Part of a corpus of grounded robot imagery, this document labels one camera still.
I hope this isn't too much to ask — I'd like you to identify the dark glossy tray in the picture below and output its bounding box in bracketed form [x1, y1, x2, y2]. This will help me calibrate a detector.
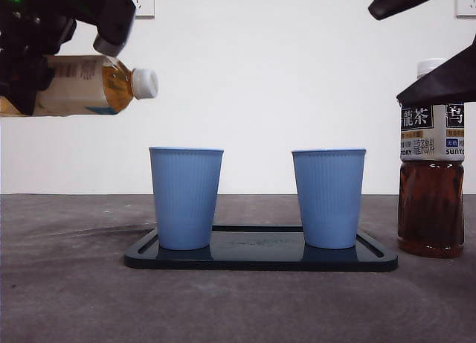
[123, 225, 399, 273]

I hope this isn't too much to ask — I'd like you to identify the dark oolong tea bottle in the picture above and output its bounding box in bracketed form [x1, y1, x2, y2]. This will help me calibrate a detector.
[396, 58, 466, 260]

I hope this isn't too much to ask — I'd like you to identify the white wall socket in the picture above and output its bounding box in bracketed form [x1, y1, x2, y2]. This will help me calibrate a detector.
[124, 0, 156, 19]
[455, 0, 476, 19]

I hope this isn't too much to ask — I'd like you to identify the blue ribbed cup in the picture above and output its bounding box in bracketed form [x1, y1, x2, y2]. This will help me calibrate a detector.
[291, 147, 367, 251]
[148, 146, 225, 251]

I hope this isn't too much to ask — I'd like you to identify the pale tea bottle white label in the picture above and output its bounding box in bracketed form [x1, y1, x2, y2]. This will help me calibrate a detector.
[0, 54, 160, 118]

